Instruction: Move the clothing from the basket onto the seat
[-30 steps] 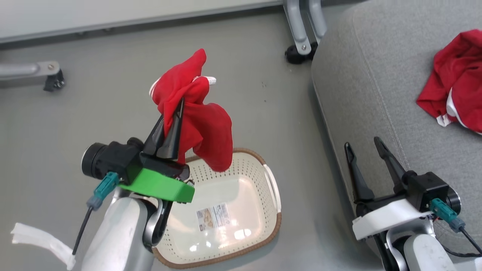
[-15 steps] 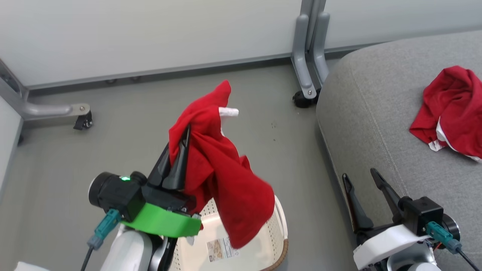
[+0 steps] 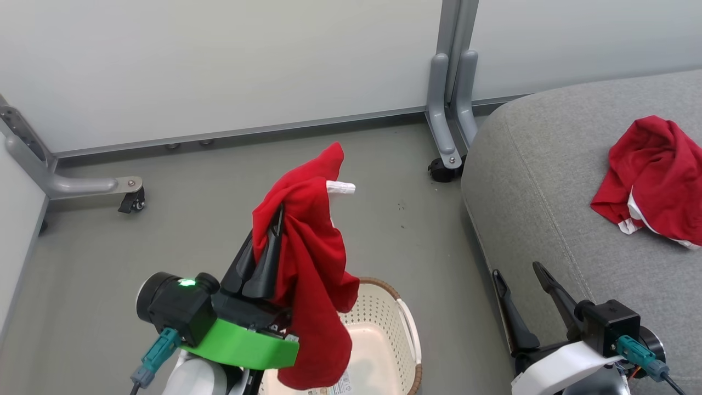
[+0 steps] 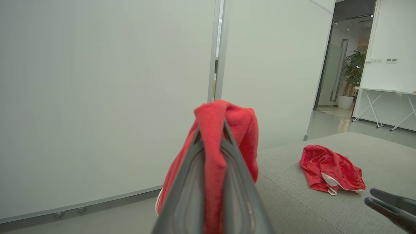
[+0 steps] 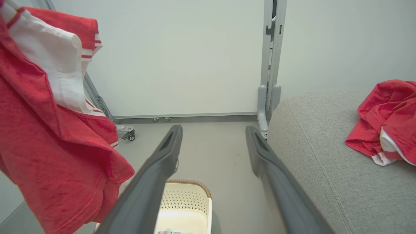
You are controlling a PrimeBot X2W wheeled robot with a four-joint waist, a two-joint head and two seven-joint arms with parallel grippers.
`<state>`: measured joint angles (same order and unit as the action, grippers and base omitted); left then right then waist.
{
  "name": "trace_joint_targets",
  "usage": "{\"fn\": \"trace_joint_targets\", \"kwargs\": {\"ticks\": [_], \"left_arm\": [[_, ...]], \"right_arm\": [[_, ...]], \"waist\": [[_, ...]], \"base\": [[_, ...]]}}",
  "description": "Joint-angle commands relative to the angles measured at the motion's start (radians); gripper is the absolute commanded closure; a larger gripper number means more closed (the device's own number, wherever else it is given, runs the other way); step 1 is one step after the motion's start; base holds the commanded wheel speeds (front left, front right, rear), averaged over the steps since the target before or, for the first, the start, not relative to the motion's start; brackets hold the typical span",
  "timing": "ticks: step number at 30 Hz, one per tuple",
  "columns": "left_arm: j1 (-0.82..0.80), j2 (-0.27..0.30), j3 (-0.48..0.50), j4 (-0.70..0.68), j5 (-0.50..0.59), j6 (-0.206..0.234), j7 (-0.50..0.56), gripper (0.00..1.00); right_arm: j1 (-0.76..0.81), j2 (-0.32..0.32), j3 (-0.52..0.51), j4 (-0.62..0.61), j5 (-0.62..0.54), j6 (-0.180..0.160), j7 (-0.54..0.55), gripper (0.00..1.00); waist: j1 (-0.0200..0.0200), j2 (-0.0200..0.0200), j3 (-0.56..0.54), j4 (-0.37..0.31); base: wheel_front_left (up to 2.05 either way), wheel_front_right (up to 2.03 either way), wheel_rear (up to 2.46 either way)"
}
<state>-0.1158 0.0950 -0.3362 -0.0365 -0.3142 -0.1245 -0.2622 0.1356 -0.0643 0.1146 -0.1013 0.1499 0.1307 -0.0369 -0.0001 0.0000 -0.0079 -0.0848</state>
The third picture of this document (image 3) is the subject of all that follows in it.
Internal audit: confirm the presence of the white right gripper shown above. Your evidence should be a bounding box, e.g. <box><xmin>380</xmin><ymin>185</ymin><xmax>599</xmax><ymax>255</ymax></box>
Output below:
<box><xmin>491</xmin><ymin>261</ymin><xmax>626</xmax><ymax>395</ymax></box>

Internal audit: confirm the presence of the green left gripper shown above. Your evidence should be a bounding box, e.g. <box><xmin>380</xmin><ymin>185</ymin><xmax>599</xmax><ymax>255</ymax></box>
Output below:
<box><xmin>180</xmin><ymin>205</ymin><xmax>301</xmax><ymax>395</ymax></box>

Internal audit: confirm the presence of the red garment with white trim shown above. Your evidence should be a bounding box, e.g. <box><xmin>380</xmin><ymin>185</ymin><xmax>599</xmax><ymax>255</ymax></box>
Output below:
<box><xmin>590</xmin><ymin>115</ymin><xmax>702</xmax><ymax>251</ymax></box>
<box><xmin>252</xmin><ymin>142</ymin><xmax>361</xmax><ymax>391</ymax></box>

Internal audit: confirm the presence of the grey fabric sofa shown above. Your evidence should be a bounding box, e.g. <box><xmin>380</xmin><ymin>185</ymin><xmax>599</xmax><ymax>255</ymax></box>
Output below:
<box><xmin>460</xmin><ymin>69</ymin><xmax>702</xmax><ymax>395</ymax></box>

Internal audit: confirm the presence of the black caster wheel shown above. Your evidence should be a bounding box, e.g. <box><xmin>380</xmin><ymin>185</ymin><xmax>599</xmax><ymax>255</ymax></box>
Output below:
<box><xmin>117</xmin><ymin>187</ymin><xmax>146</xmax><ymax>215</ymax></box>
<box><xmin>427</xmin><ymin>155</ymin><xmax>467</xmax><ymax>183</ymax></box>

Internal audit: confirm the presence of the white plastic laundry basket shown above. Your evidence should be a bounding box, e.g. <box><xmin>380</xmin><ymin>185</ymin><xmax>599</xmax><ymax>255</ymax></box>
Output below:
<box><xmin>257</xmin><ymin>276</ymin><xmax>423</xmax><ymax>395</ymax></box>

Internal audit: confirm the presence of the long grey partition leg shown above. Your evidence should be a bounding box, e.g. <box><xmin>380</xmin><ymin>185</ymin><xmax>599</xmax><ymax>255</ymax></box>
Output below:
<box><xmin>4</xmin><ymin>132</ymin><xmax>144</xmax><ymax>200</ymax></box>

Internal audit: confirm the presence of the short grey partition leg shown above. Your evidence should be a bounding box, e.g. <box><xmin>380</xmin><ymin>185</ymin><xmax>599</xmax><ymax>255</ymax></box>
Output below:
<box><xmin>426</xmin><ymin>52</ymin><xmax>463</xmax><ymax>170</ymax></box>
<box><xmin>453</xmin><ymin>49</ymin><xmax>479</xmax><ymax>148</ymax></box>

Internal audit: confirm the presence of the teal right camera cable connector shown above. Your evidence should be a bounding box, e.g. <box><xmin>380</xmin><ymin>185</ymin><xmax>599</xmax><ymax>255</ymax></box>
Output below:
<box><xmin>615</xmin><ymin>335</ymin><xmax>687</xmax><ymax>395</ymax></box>

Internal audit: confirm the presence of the teal camera cable connector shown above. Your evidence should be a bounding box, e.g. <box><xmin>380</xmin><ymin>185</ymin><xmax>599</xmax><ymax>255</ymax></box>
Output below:
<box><xmin>129</xmin><ymin>328</ymin><xmax>182</xmax><ymax>395</ymax></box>
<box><xmin>615</xmin><ymin>335</ymin><xmax>687</xmax><ymax>395</ymax></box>

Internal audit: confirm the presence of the teal left camera cable connector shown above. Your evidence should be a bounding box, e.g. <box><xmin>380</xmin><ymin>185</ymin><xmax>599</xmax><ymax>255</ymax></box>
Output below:
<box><xmin>129</xmin><ymin>328</ymin><xmax>182</xmax><ymax>395</ymax></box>

